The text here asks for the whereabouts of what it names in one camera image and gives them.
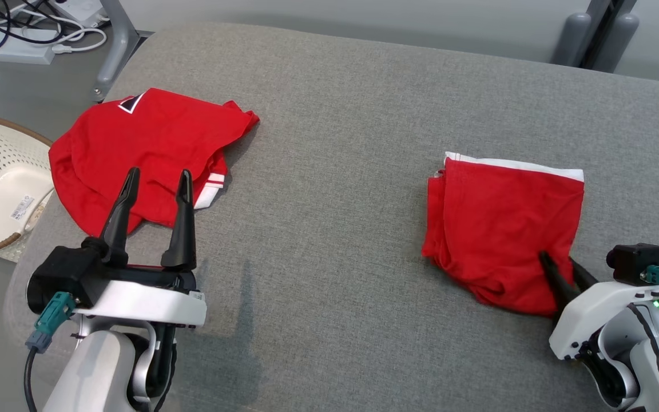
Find white power strip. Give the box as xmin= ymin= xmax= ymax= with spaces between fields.
xmin=0 ymin=29 xmax=55 ymax=65

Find grey partition post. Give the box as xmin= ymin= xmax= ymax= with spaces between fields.
xmin=578 ymin=0 xmax=638 ymax=70

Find grey cylindrical post foot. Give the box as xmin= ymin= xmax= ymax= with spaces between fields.
xmin=593 ymin=13 xmax=640 ymax=74
xmin=551 ymin=13 xmax=593 ymax=66

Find white cable with plug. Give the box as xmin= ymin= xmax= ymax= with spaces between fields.
xmin=49 ymin=24 xmax=108 ymax=56

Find black left camera cable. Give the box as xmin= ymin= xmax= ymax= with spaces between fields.
xmin=23 ymin=346 xmax=41 ymax=412

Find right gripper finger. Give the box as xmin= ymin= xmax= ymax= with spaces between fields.
xmin=570 ymin=257 xmax=599 ymax=291
xmin=538 ymin=250 xmax=581 ymax=324

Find red basketball jersey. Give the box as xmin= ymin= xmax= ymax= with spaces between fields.
xmin=48 ymin=88 xmax=260 ymax=238

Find white socket box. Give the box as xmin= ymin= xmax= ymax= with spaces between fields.
xmin=55 ymin=0 xmax=108 ymax=26

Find teal left camera connector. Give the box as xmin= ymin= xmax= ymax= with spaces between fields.
xmin=25 ymin=292 xmax=77 ymax=354

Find red shorts with white trim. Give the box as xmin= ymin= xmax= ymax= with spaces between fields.
xmin=421 ymin=151 xmax=585 ymax=318

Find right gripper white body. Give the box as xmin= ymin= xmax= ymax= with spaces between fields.
xmin=549 ymin=280 xmax=659 ymax=360

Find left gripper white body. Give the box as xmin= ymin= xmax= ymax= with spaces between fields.
xmin=75 ymin=266 xmax=207 ymax=328

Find black floor cable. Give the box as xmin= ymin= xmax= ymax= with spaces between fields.
xmin=0 ymin=0 xmax=76 ymax=45

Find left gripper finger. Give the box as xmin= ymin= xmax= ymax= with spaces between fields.
xmin=81 ymin=167 xmax=140 ymax=267
xmin=161 ymin=169 xmax=197 ymax=271

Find white barcode sticker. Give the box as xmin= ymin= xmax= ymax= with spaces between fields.
xmin=10 ymin=196 xmax=35 ymax=221

